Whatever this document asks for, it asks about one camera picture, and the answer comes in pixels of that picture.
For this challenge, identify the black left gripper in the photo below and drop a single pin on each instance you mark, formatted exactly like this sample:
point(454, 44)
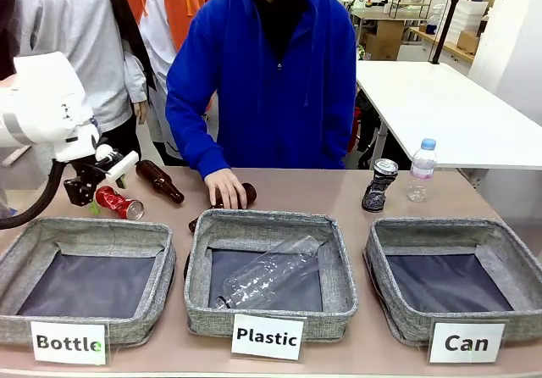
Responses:
point(82, 183)

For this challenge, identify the crushed red can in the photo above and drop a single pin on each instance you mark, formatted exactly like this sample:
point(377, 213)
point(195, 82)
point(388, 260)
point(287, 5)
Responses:
point(120, 202)

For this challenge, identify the brown glass bottle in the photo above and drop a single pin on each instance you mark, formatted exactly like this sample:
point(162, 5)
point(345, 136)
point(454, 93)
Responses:
point(159, 181)
point(250, 195)

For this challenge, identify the person's right forearm blue sleeve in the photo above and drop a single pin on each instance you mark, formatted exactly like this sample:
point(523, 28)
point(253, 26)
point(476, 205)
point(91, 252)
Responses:
point(192, 140)

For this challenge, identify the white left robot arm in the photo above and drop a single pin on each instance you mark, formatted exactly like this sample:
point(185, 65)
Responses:
point(40, 98)

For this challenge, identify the grey fabric basket bottle label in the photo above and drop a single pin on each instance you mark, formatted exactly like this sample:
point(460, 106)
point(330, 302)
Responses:
point(84, 276)

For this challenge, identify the grey fabric basket plastic label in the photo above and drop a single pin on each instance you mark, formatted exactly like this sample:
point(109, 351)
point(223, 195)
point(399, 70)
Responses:
point(271, 234)

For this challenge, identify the crushed black can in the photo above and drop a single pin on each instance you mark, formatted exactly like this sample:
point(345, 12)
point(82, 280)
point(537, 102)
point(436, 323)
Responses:
point(379, 185)

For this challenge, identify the grey fabric basket can label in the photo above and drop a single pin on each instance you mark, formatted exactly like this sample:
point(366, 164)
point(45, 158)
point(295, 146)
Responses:
point(449, 268)

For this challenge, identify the white sign reading Can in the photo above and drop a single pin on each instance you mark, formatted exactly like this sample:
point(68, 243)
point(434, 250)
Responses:
point(466, 343)

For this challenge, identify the person's right hand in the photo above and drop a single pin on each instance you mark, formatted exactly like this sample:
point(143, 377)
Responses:
point(226, 190)

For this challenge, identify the white sign reading Bottle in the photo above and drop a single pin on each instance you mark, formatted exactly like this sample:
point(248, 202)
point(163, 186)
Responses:
point(69, 342)

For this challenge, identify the person in grey shirt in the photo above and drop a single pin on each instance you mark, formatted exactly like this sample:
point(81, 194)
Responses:
point(72, 35)

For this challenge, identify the large clear plastic bottle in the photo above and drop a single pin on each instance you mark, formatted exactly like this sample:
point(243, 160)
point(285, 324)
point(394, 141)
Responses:
point(271, 274)

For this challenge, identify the person in orange jacket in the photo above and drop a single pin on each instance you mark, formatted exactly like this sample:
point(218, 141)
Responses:
point(169, 18)

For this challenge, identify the person in blue hoodie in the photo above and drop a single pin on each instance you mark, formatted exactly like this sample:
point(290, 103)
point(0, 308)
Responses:
point(271, 73)

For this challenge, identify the white sign reading Plastic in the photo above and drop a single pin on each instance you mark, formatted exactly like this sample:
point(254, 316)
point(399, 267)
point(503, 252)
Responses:
point(267, 337)

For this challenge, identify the small blue-capped water bottle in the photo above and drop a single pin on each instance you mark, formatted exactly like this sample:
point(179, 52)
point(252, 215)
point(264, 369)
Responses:
point(421, 170)

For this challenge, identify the large cardboard box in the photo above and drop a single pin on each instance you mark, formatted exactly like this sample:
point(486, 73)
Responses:
point(383, 41)

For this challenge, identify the white table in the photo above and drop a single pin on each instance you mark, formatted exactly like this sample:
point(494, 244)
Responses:
point(440, 111)

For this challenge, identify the wooden workbench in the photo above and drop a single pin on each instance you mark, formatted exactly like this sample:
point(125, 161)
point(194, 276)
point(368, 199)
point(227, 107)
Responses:
point(444, 45)

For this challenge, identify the black stand pole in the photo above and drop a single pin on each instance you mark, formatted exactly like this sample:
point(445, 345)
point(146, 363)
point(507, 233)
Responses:
point(448, 18)

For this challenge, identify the small cardboard box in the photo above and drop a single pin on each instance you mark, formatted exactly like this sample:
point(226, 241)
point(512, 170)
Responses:
point(468, 41)

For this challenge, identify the white foam box stack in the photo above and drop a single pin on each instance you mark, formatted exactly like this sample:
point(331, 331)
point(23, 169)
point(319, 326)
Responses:
point(468, 13)

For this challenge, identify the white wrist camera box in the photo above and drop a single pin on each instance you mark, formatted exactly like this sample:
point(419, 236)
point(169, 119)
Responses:
point(122, 167)

